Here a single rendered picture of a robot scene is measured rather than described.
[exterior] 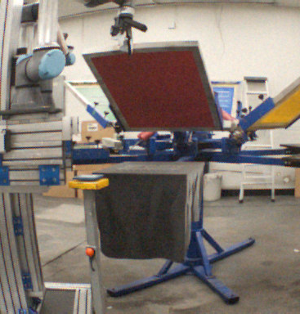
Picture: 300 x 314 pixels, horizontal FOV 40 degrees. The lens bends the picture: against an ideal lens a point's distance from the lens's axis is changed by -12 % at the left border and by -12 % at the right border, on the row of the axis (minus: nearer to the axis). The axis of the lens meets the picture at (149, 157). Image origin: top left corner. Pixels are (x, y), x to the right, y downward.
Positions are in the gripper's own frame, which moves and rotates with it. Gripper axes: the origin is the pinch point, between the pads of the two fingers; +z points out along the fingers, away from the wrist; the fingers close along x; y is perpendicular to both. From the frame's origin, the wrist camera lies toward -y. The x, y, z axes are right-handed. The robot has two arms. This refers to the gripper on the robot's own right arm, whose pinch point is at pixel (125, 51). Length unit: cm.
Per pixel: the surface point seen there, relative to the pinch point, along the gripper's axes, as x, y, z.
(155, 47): -14.3, -9.1, -8.5
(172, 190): -30, -16, 55
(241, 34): -426, -20, -232
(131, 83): -42.8, 11.3, -0.7
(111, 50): -14.3, 12.8, -8.6
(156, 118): -77, 7, 9
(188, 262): -174, 2, 93
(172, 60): -24.6, -14.5, -5.6
